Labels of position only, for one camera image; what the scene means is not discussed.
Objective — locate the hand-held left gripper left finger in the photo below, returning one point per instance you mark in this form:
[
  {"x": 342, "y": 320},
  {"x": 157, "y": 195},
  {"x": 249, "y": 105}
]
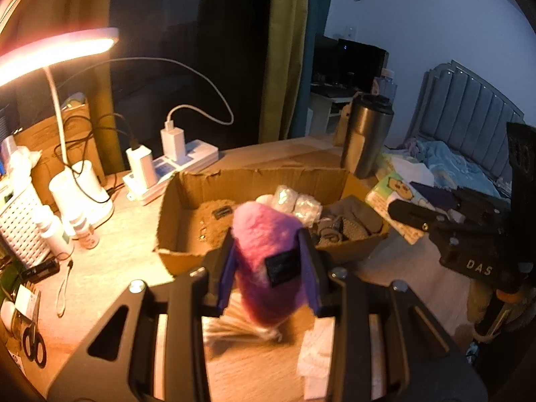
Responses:
[{"x": 226, "y": 268}]

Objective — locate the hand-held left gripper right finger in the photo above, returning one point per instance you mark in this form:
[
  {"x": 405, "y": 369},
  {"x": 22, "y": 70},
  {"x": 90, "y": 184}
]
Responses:
[{"x": 307, "y": 276}]

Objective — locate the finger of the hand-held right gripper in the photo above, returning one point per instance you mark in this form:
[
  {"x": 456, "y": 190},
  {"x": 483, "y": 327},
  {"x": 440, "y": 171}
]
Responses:
[
  {"x": 414, "y": 215},
  {"x": 477, "y": 199}
]

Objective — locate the pink plush toy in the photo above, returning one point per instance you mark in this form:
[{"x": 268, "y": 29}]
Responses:
[{"x": 268, "y": 255}]

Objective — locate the brown plush toy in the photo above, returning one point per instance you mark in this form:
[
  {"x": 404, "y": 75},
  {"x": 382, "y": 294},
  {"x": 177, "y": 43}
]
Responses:
[{"x": 217, "y": 222}]

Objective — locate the grey socks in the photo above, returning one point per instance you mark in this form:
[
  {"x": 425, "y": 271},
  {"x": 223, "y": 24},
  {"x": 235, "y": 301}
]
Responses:
[{"x": 351, "y": 222}]

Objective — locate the yellow printed tissue pack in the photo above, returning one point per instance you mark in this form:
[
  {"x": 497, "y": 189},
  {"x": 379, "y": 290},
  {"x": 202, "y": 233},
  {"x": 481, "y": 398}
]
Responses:
[{"x": 398, "y": 192}]

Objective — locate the blue printed blanket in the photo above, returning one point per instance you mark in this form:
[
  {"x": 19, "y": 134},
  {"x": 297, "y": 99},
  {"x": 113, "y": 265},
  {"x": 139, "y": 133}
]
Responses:
[{"x": 456, "y": 167}]

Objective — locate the white sock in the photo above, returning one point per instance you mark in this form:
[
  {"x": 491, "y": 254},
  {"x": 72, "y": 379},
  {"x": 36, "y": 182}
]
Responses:
[
  {"x": 316, "y": 360},
  {"x": 238, "y": 335}
]

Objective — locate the grey padded headboard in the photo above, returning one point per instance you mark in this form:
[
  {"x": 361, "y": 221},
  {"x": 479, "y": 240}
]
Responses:
[{"x": 465, "y": 109}]

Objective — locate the stainless steel tumbler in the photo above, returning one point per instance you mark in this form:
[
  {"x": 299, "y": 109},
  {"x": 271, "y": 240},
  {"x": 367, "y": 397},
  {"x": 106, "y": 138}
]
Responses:
[{"x": 366, "y": 134}]

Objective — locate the white power strip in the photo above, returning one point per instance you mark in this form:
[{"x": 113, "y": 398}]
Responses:
[{"x": 197, "y": 155}]

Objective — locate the white phone charger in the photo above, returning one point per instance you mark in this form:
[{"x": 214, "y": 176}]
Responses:
[
  {"x": 141, "y": 167},
  {"x": 173, "y": 144}
]

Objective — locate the clear plastic water bottle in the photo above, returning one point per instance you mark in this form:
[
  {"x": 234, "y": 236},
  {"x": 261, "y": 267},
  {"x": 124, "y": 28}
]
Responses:
[{"x": 385, "y": 83}]

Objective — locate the white side table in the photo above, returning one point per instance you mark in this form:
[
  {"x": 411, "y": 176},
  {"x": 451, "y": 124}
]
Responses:
[{"x": 331, "y": 109}]

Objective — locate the black monitor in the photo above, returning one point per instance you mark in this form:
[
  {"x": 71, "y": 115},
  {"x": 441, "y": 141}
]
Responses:
[{"x": 356, "y": 63}]

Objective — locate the small black device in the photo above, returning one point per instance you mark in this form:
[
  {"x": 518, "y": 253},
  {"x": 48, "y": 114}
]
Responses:
[{"x": 39, "y": 270}]

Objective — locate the brown cardboard box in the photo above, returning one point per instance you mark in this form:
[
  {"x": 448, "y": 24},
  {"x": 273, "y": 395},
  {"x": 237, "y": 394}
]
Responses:
[{"x": 79, "y": 134}]

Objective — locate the white woven basket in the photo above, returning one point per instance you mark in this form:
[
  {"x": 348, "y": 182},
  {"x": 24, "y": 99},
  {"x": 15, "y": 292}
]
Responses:
[{"x": 23, "y": 226}]

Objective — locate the black scissors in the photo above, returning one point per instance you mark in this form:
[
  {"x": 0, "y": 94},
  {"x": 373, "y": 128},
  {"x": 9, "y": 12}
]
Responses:
[{"x": 33, "y": 345}]

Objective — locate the white desk lamp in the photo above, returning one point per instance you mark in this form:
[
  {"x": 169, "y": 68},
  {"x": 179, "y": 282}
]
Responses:
[{"x": 63, "y": 50}]

